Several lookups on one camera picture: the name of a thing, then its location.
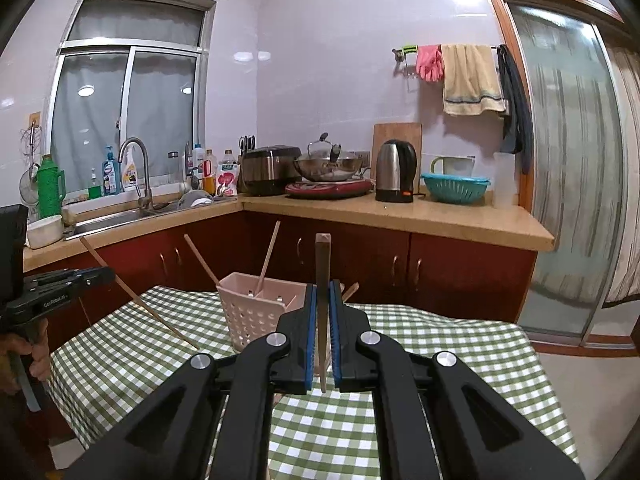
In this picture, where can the sliding glass window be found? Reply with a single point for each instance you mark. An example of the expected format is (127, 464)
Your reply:
(90, 110)

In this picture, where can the translucent plastic container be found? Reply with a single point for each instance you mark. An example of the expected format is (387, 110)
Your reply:
(504, 182)

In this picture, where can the orange label bottle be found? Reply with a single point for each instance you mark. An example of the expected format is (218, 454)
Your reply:
(210, 175)

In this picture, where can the teal plastic colander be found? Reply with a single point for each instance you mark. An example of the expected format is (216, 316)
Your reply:
(455, 189)

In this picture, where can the steel electric kettle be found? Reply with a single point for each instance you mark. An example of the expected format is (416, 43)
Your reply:
(395, 170)

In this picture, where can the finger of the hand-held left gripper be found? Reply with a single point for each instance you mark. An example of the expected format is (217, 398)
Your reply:
(75, 277)

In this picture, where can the dishes in sink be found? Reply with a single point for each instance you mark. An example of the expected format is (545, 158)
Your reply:
(195, 200)

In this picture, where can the beige kitchen countertop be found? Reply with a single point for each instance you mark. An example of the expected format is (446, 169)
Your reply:
(425, 217)

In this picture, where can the dark cap bottle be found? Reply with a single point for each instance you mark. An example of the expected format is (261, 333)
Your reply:
(229, 156)

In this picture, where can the person's left hand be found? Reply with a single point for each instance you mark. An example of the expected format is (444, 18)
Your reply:
(40, 355)

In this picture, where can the small green bottle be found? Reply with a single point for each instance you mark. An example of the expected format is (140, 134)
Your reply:
(95, 191)

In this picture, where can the blue label pump bottle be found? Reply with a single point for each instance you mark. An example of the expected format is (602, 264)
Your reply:
(111, 175)

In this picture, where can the striped curtain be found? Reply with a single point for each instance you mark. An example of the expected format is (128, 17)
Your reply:
(627, 185)

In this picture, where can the steel kitchen faucet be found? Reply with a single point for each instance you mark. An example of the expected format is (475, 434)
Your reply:
(146, 185)

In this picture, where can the steel kitchen sink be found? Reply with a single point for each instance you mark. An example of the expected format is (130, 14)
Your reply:
(110, 220)

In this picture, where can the pink rubber gloves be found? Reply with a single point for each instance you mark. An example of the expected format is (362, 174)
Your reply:
(430, 62)

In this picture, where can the hanging metal strainer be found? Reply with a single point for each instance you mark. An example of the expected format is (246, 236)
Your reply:
(29, 190)

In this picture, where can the pink refill pouch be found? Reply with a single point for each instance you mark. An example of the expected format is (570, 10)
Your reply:
(227, 180)

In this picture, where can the white bowl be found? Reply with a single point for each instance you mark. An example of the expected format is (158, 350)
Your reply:
(45, 234)

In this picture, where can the metal towel rail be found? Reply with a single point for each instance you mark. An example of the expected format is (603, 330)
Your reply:
(402, 51)

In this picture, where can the red brown kitchen cabinets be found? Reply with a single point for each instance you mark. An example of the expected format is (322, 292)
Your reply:
(450, 275)

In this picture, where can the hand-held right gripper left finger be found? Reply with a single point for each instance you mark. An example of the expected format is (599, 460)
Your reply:
(310, 340)

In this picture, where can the black steel rice cooker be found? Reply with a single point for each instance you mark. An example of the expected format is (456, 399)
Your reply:
(270, 172)

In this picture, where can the white spray bottle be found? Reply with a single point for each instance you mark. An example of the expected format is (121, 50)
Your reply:
(130, 172)

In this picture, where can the steel wok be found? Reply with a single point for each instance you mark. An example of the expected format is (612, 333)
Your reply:
(330, 170)

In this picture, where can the dark hanging cloth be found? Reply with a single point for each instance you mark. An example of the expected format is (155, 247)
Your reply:
(517, 110)

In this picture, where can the white plastic bottle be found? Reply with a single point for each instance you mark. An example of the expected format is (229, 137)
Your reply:
(198, 160)

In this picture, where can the pink perforated plastic basket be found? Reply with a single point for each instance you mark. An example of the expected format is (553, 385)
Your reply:
(245, 315)

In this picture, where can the glass pot lid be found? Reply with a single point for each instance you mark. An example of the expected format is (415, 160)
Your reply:
(320, 147)

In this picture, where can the wood framed sliding door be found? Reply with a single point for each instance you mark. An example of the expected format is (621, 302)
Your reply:
(560, 160)

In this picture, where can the red induction cooker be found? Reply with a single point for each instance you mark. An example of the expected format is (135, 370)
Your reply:
(330, 190)

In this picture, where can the wooden cutting board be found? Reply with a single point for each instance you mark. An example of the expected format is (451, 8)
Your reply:
(387, 132)

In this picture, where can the green thermos bottle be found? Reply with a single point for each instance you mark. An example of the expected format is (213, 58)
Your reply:
(50, 190)

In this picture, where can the beige towel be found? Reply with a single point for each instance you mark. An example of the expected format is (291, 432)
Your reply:
(470, 80)

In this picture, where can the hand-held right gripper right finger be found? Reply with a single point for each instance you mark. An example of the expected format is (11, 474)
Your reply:
(335, 340)

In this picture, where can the wooden chopstick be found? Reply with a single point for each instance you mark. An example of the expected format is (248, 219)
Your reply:
(269, 255)
(323, 270)
(353, 291)
(202, 260)
(150, 305)

